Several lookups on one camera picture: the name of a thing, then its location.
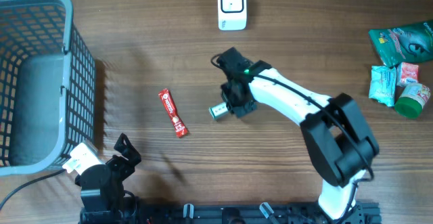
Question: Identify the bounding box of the dark green snack bar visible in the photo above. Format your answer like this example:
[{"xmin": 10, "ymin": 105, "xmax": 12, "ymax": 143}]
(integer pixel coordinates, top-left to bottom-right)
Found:
[{"xmin": 208, "ymin": 102, "xmax": 229, "ymax": 120}]

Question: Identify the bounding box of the red Nescafe sachet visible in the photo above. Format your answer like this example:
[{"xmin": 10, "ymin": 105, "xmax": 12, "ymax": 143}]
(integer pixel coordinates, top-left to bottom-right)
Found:
[{"xmin": 158, "ymin": 89, "xmax": 189, "ymax": 138}]

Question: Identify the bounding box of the mint wet wipes packet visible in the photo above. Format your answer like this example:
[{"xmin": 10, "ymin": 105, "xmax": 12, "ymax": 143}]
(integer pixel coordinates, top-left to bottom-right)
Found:
[{"xmin": 369, "ymin": 66, "xmax": 396, "ymax": 107}]

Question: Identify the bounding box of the small orange white packet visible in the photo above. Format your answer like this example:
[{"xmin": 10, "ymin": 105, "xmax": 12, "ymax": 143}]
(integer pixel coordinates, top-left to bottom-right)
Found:
[{"xmin": 396, "ymin": 62, "xmax": 419, "ymax": 87}]

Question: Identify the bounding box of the green lid jar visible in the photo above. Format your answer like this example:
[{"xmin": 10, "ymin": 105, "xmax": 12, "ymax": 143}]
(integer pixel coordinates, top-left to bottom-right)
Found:
[{"xmin": 394, "ymin": 83, "xmax": 431, "ymax": 119}]

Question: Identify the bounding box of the green 3M gloves packet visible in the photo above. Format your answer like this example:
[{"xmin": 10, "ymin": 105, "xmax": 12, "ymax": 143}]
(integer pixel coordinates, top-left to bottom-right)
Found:
[{"xmin": 368, "ymin": 20, "xmax": 432, "ymax": 68}]

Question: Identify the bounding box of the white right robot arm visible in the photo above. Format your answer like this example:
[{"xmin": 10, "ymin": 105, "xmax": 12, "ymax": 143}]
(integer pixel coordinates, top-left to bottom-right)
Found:
[{"xmin": 213, "ymin": 58, "xmax": 379, "ymax": 223}]

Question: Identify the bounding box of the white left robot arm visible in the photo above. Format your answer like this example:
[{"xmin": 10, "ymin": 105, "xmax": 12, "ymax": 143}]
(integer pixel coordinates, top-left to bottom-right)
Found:
[{"xmin": 75, "ymin": 133, "xmax": 141, "ymax": 224}]

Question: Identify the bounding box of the white barcode scanner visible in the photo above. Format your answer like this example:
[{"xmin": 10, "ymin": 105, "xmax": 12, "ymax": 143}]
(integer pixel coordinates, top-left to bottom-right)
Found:
[{"xmin": 217, "ymin": 0, "xmax": 247, "ymax": 31}]

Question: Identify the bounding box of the grey plastic basket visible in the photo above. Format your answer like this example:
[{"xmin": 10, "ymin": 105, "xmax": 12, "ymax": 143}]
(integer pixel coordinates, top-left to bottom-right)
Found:
[{"xmin": 1, "ymin": 0, "xmax": 97, "ymax": 176}]

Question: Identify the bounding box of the black right camera cable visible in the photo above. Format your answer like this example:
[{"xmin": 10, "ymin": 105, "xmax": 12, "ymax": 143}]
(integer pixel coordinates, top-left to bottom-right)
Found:
[{"xmin": 210, "ymin": 53, "xmax": 375, "ymax": 218}]

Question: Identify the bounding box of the black camera cable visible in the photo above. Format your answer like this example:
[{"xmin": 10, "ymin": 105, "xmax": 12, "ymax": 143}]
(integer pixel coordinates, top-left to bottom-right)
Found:
[
  {"xmin": 210, "ymin": 53, "xmax": 375, "ymax": 218},
  {"xmin": 0, "ymin": 168, "xmax": 66, "ymax": 210}
]

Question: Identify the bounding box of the black left camera cable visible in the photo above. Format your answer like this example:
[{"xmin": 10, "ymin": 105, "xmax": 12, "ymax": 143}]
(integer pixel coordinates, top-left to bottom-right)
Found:
[{"xmin": 0, "ymin": 168, "xmax": 66, "ymax": 210}]

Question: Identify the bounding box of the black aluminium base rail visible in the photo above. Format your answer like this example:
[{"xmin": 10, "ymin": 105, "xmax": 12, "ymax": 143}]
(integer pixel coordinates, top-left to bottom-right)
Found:
[{"xmin": 79, "ymin": 202, "xmax": 382, "ymax": 224}]

